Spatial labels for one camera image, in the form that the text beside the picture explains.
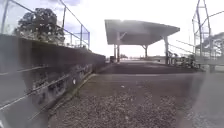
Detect canopy shelter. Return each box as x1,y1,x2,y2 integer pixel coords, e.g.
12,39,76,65
104,18,181,66

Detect grey asphalt path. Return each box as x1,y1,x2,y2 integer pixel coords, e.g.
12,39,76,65
46,60,224,128

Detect row of parked bicycles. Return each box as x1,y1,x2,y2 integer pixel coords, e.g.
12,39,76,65
166,53,202,70

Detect tree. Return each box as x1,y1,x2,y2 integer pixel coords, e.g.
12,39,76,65
13,7,66,45

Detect metal railing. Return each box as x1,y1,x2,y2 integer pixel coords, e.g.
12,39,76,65
167,31,224,73

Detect metal lattice tower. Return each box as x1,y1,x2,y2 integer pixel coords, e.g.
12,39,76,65
191,0,224,56

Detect dark concrete wall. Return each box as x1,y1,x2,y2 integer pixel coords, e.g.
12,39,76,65
0,33,107,128

